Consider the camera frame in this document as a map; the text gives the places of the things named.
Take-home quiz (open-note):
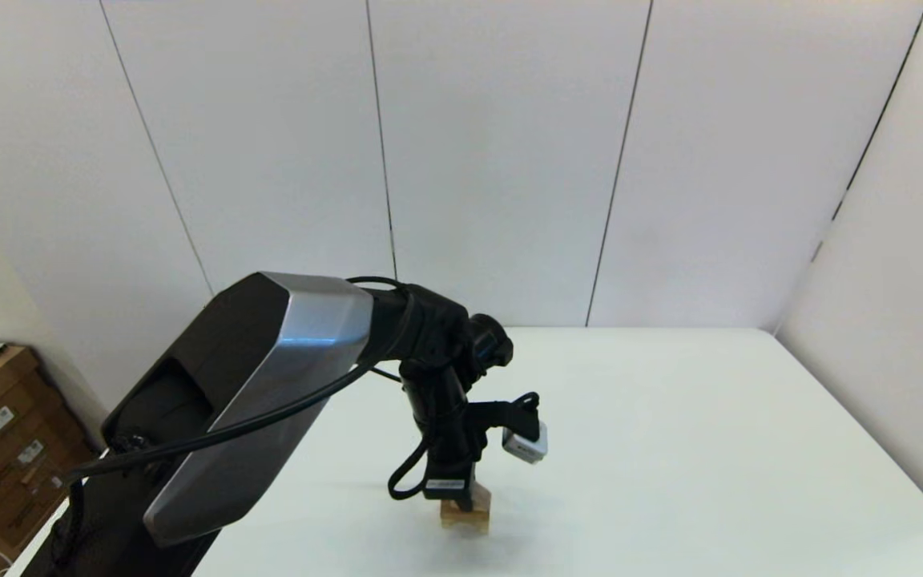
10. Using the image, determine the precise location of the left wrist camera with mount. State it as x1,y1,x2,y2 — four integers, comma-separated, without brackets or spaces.
468,391,550,466

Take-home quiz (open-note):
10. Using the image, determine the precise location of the arched wooden building block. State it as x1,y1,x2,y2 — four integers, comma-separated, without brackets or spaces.
441,511,492,537

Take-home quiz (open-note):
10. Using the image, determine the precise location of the rectangular wooden building block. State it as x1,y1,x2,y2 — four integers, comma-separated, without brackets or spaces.
441,484,493,516

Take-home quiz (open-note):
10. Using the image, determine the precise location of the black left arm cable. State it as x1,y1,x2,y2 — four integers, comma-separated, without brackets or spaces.
65,276,434,502

